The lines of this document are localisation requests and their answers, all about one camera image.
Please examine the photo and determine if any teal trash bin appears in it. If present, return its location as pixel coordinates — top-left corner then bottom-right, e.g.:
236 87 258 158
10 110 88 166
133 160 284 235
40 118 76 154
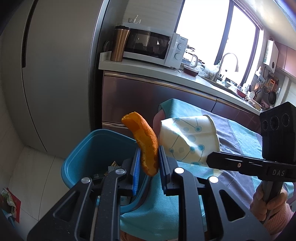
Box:
61 128 151 214

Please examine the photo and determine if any black hanging frying pan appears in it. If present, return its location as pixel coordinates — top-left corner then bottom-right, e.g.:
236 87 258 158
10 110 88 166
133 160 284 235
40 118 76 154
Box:
268 91 276 105

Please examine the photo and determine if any copper travel mug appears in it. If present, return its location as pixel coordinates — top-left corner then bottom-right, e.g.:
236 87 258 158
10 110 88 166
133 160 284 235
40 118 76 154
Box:
110 25 130 62

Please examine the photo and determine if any grey refrigerator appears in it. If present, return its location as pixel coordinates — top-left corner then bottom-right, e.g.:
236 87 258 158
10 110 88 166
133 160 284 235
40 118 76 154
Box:
1 1 108 158

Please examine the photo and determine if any pink wall cabinet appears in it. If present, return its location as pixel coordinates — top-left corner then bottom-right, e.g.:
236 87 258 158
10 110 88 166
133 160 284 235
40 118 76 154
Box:
275 42 296 78

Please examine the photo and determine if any glass electric kettle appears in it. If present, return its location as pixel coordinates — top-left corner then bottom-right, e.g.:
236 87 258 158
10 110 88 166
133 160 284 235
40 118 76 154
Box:
182 45 198 68

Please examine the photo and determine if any teal and grey tablecloth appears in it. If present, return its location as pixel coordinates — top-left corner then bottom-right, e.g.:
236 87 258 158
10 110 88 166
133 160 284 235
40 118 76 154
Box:
120 99 295 240

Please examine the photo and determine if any white microwave oven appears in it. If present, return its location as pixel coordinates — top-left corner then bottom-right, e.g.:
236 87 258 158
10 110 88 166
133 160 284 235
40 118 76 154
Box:
123 23 188 69

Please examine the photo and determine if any white paper cup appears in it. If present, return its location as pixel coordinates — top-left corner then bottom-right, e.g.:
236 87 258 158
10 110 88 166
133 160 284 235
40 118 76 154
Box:
159 115 220 166

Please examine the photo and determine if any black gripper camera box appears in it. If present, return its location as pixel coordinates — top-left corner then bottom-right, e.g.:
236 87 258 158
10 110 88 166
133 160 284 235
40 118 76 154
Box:
259 101 295 165

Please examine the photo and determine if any steel kitchen faucet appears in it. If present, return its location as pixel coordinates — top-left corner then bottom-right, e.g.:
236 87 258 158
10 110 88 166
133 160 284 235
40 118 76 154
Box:
215 52 239 81

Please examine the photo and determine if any orange peel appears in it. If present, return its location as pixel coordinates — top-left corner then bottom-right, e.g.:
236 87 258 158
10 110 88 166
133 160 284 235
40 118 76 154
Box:
121 112 159 177

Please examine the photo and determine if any white water heater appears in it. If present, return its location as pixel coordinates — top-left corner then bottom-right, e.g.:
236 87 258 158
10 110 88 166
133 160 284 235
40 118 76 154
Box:
263 40 278 73

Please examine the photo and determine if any dark red food container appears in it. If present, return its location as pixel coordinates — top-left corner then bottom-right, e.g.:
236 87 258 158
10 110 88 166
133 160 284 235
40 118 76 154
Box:
183 66 199 77

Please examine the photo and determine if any red bowl on counter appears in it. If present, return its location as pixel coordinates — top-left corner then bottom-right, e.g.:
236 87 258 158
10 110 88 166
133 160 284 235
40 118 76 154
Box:
236 89 246 98

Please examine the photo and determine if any pink sweater forearm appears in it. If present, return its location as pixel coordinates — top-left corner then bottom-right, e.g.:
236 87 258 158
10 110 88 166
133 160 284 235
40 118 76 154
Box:
265 203 294 240

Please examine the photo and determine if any person's right hand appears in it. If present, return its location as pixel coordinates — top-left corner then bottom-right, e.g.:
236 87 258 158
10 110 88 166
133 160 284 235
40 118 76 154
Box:
250 184 287 221

